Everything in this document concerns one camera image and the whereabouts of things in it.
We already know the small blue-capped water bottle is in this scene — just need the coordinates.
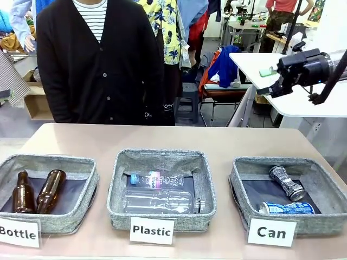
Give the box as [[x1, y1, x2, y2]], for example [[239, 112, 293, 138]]
[[130, 171, 185, 190]]

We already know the cardboard box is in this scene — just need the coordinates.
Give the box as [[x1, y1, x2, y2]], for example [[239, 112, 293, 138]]
[[23, 81, 55, 120]]

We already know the black stand pole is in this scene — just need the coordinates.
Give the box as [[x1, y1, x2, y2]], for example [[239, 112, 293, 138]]
[[281, 0, 303, 55]]

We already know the crushed black silver can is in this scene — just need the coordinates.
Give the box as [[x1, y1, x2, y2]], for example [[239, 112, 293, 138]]
[[268, 165, 307, 202]]

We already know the brown glass beer bottle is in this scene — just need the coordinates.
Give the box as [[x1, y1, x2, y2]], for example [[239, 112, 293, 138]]
[[12, 170, 36, 214], [36, 169, 68, 215]]

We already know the white Plastic label sign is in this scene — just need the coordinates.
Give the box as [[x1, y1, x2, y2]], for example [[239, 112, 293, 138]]
[[129, 216, 176, 246]]

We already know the grey fabric basket plastic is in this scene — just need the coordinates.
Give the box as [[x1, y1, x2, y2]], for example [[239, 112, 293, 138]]
[[106, 148, 217, 232]]

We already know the person in black cardigan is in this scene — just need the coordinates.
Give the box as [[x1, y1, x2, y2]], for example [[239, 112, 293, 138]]
[[36, 0, 177, 127]]

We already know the checkered cloth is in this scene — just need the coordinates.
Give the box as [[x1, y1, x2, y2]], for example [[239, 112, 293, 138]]
[[0, 50, 31, 108]]

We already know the person in red shirt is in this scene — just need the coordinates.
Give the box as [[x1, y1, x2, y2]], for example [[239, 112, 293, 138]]
[[259, 0, 299, 54]]

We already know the red garment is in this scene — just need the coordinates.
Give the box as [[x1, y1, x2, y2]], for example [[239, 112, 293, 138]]
[[188, 10, 208, 52]]

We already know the white side table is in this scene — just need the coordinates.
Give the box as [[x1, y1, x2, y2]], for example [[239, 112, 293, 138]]
[[229, 52, 347, 118]]

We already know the grey fabric basket can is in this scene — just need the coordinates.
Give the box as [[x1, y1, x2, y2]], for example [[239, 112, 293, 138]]
[[229, 156, 347, 237]]

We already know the grey fabric basket bottle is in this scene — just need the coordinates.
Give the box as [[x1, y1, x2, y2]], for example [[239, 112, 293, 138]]
[[0, 154, 100, 235]]

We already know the blue jacket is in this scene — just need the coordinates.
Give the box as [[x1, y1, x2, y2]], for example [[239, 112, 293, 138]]
[[208, 45, 242, 89]]

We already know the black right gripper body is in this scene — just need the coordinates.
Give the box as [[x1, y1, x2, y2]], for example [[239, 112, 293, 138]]
[[270, 48, 330, 99]]

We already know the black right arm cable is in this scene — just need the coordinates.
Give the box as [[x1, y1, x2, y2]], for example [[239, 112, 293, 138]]
[[308, 50, 347, 105]]

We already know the grey hanging tag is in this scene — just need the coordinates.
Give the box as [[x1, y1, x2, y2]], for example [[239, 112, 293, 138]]
[[179, 44, 192, 69]]

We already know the white Bottle label sign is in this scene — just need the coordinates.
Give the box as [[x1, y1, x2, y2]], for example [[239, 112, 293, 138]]
[[0, 218, 42, 249]]

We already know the black plastic stool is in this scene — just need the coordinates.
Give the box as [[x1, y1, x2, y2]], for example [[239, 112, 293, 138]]
[[173, 82, 203, 124]]

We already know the large clear plastic bottle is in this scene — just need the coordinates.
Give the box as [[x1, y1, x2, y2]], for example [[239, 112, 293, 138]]
[[123, 188, 207, 215]]

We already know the blue drink can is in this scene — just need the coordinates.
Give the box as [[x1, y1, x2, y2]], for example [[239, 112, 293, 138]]
[[259, 201, 316, 216]]

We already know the yellow floral shirt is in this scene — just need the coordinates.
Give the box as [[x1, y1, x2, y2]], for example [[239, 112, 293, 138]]
[[135, 0, 189, 66]]

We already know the orange jacket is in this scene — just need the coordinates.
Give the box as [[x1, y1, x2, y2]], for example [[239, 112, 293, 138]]
[[198, 51, 219, 93]]

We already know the white Can label sign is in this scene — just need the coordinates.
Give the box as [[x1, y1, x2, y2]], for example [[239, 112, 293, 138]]
[[247, 217, 298, 248]]

